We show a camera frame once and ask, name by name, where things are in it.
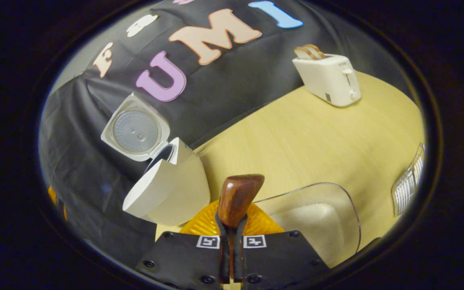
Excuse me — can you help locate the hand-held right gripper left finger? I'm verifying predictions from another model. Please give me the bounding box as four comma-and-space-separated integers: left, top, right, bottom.
135, 199, 230, 290

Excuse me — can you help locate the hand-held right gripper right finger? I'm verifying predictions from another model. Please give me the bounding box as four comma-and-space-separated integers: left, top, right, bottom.
234, 201, 331, 290

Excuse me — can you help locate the white rice cooker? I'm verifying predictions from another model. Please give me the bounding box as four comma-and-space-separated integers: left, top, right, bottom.
100, 93, 211, 226

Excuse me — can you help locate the brown wooden spoon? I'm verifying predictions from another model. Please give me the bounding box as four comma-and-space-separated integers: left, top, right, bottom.
218, 174, 265, 282

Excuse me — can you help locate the clear ribbed chopstick holder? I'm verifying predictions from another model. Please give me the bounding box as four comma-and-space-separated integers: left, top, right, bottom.
391, 143, 426, 216

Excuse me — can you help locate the clear plastic rice box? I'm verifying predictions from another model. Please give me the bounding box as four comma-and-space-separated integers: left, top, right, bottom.
254, 182, 361, 266

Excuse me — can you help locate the white toaster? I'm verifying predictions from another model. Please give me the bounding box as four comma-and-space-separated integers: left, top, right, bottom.
292, 54, 361, 107

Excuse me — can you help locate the toasted bread slice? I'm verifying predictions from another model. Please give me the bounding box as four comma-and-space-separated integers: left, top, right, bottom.
304, 43, 326, 59
294, 46, 317, 61

